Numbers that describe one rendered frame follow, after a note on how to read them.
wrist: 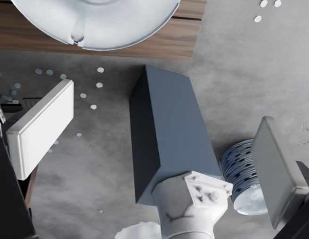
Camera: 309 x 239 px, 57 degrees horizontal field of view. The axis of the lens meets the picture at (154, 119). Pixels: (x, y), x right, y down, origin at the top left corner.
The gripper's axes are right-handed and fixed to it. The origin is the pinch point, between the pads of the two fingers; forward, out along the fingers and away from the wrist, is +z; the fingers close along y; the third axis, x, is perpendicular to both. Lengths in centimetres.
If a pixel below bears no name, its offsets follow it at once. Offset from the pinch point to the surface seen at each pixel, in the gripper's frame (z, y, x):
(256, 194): 83, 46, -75
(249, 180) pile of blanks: 83, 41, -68
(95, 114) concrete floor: 82, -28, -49
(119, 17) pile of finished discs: 33.5, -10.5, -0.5
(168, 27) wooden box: 40.9, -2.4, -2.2
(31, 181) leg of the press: 55, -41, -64
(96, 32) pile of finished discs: 33.2, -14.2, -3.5
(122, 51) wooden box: 40.0, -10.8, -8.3
